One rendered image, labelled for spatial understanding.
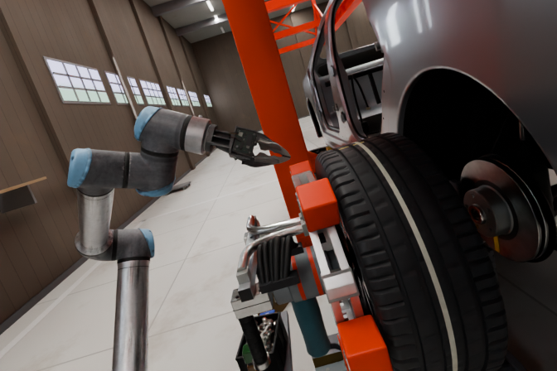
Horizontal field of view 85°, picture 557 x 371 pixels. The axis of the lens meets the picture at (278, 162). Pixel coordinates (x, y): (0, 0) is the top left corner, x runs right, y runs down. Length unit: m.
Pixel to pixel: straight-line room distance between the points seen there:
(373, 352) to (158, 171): 0.59
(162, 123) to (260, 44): 0.69
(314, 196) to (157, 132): 0.39
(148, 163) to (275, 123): 0.66
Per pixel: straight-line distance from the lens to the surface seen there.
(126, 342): 1.29
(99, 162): 0.80
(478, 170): 1.13
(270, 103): 1.30
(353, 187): 0.69
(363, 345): 0.67
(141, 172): 0.80
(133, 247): 1.31
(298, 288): 0.90
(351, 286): 0.68
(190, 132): 0.74
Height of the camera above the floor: 1.35
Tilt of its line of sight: 10 degrees down
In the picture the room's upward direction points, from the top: 17 degrees counter-clockwise
